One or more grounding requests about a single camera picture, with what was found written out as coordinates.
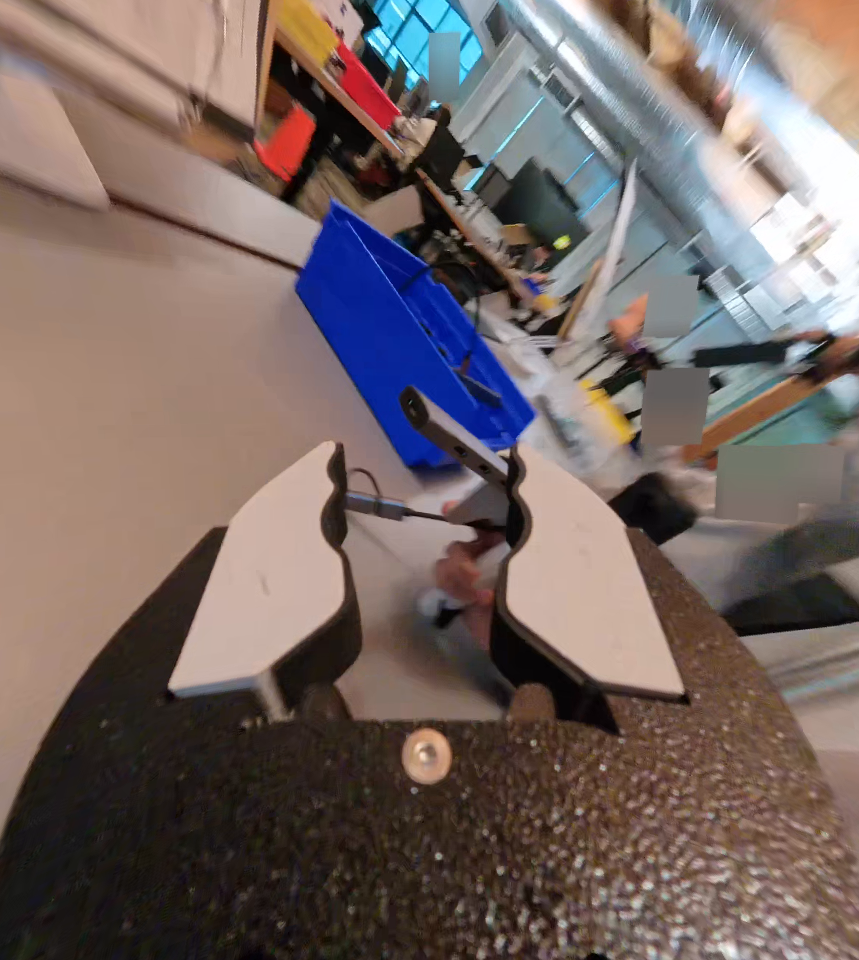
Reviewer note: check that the wooden table with black legs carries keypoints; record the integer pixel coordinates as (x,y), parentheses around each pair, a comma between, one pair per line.
(309,66)

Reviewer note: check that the orange traffic cone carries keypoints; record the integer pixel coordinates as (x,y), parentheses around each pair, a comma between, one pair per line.
(287,142)

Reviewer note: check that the blue plastic bin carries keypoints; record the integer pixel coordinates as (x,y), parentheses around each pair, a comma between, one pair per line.
(369,330)

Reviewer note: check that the white poster board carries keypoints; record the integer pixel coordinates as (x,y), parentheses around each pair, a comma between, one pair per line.
(617,232)

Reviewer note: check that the clear plastic bag of parts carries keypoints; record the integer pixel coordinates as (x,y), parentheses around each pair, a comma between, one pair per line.
(564,427)

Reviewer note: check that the paper document stand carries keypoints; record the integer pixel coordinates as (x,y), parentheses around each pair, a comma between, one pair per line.
(137,75)

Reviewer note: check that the person's right hand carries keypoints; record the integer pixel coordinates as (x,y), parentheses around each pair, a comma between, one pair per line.
(467,570)

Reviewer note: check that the grey desk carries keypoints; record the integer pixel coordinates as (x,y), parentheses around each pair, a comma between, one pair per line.
(137,375)

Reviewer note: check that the red plastic bin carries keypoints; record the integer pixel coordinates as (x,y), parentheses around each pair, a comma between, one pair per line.
(366,82)

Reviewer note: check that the blue glass window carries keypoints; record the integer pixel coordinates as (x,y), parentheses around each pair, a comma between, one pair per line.
(399,30)

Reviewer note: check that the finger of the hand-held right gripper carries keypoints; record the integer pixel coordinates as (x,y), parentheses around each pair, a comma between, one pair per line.
(478,506)

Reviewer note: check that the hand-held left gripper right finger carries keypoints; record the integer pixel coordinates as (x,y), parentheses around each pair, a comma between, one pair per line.
(587,600)

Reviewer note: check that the yellow plastic bin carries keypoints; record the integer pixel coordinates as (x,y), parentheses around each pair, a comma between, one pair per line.
(308,26)
(609,412)

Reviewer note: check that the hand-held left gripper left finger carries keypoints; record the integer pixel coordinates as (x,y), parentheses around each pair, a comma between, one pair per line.
(264,585)

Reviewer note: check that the silver ventilation duct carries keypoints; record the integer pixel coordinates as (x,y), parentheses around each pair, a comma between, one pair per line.
(624,97)

